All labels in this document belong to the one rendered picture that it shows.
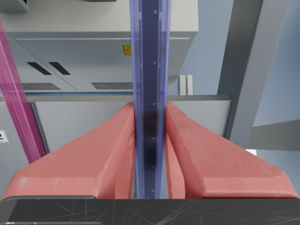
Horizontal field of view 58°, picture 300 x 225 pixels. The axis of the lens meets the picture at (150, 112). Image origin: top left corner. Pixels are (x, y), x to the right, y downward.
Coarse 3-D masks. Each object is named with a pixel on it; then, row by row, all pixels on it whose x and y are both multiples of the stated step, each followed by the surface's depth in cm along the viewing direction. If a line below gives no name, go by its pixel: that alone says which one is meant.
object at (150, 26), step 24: (144, 0) 9; (168, 0) 9; (144, 24) 9; (168, 24) 9; (144, 48) 10; (168, 48) 10; (144, 72) 10; (144, 96) 11; (144, 120) 12; (144, 144) 13; (144, 168) 13; (144, 192) 15
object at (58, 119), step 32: (0, 96) 25; (32, 96) 25; (64, 96) 25; (96, 96) 25; (128, 96) 25; (192, 96) 25; (224, 96) 25; (0, 128) 26; (64, 128) 26; (224, 128) 26; (0, 160) 29; (0, 192) 32
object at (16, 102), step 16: (0, 32) 20; (0, 48) 20; (0, 64) 21; (0, 80) 21; (16, 80) 22; (16, 96) 22; (16, 112) 23; (16, 128) 24; (32, 128) 25; (32, 144) 26; (32, 160) 27
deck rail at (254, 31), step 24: (240, 0) 22; (264, 0) 18; (288, 0) 18; (240, 24) 22; (264, 24) 19; (240, 48) 22; (264, 48) 20; (240, 72) 22; (264, 72) 21; (240, 96) 23; (240, 120) 24; (240, 144) 26
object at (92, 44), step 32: (32, 0) 50; (64, 0) 50; (128, 0) 50; (192, 0) 50; (32, 32) 49; (64, 32) 49; (96, 32) 49; (128, 32) 50; (192, 32) 50; (32, 64) 67; (64, 64) 68; (96, 64) 68; (128, 64) 68
